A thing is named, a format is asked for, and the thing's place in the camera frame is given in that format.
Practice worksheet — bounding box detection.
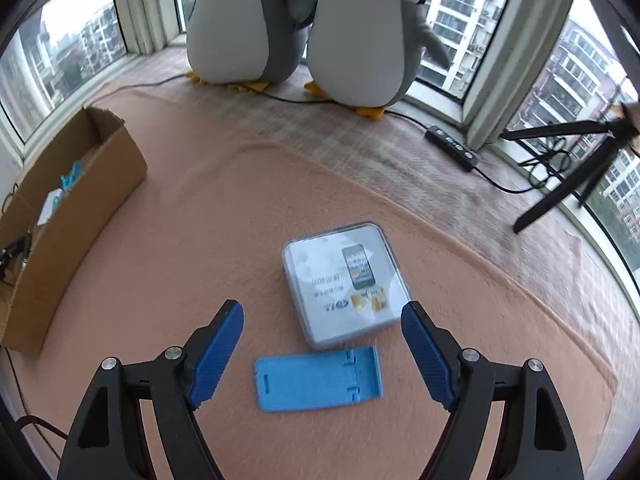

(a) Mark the open cardboard box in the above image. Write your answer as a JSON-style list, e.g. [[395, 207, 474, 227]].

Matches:
[[1, 107, 148, 356]]

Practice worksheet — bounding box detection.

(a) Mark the small plush penguin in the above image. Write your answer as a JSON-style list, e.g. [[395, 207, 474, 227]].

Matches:
[[305, 0, 451, 120]]

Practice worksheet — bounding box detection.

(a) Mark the blue folding phone stand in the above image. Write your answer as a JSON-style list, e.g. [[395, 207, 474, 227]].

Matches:
[[254, 347, 384, 413]]

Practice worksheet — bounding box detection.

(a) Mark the clear plastic phone case box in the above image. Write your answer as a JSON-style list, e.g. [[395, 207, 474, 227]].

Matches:
[[282, 221, 410, 350]]

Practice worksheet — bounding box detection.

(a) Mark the black tripod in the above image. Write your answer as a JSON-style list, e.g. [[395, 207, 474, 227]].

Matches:
[[500, 102, 639, 233]]

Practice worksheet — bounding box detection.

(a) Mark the long black cable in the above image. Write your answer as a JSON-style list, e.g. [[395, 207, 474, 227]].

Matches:
[[127, 71, 551, 195]]

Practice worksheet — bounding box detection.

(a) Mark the large plush penguin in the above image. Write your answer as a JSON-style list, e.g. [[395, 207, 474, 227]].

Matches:
[[186, 0, 317, 91]]

